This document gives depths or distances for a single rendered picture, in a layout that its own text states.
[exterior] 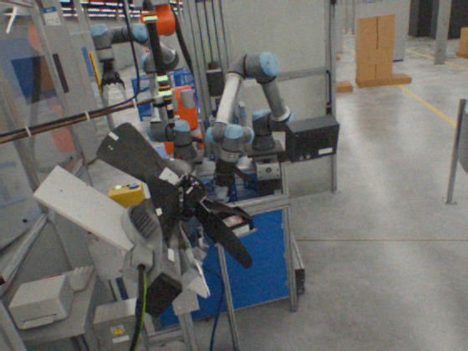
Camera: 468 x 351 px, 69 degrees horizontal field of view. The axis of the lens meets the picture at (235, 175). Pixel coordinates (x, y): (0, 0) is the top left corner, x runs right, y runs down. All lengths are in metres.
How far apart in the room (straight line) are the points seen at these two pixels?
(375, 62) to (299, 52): 6.15
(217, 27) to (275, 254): 1.37
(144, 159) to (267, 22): 2.18
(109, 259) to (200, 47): 1.34
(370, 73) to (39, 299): 8.77
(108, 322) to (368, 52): 8.63
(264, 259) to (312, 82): 1.86
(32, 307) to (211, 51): 1.58
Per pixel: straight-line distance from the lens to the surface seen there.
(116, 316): 1.41
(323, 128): 1.80
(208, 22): 2.16
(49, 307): 1.43
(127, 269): 1.08
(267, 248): 2.08
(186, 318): 1.54
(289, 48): 3.27
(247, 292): 2.24
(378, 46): 9.31
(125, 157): 1.25
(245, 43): 3.16
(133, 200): 1.77
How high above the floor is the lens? 1.74
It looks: 23 degrees down
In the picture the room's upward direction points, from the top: 8 degrees counter-clockwise
